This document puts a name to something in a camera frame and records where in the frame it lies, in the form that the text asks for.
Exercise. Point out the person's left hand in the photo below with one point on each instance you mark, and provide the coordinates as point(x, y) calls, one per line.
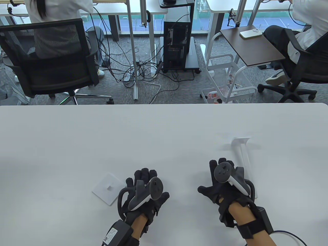
point(143, 174)

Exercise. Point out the person's right hand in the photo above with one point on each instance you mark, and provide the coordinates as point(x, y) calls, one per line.
point(215, 191)

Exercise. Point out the white headphone stand base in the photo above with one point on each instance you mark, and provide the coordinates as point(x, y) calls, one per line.
point(102, 191)

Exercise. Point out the white headphone stand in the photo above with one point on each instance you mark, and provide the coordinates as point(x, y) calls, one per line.
point(243, 156)

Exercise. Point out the person's right forearm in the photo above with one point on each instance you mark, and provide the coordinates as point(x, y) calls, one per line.
point(238, 212)

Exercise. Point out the person's left forearm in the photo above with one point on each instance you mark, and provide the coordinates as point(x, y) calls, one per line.
point(139, 225)

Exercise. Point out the grey white hand controller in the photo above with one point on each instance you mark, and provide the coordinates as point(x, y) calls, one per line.
point(153, 189)
point(223, 171)

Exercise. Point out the plain black wrist unit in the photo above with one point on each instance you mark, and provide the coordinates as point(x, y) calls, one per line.
point(265, 220)

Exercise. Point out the black wrist unit white label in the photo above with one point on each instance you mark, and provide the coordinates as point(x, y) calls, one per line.
point(116, 232)

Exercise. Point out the small plastic bottle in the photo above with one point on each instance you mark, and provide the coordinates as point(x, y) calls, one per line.
point(212, 95)

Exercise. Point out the white power strip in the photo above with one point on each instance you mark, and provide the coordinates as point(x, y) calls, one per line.
point(128, 78)

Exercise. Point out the black computer cart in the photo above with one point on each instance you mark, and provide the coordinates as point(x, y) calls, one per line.
point(191, 59)

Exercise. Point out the black computer tower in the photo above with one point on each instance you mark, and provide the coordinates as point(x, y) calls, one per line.
point(176, 38)

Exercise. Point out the black mesh office chair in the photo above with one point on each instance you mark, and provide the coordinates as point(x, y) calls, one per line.
point(51, 66)

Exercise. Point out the brown side table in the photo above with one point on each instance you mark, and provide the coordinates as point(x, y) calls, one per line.
point(256, 51)

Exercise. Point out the white flat device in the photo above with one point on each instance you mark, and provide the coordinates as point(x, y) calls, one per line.
point(249, 34)

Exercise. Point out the tall aluminium profile post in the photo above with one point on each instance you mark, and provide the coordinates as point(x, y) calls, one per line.
point(132, 51)

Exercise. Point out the short aluminium profile rail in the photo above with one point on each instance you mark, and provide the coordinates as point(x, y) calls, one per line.
point(144, 10)

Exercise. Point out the black clamp mount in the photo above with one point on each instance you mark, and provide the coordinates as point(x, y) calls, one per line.
point(233, 18)

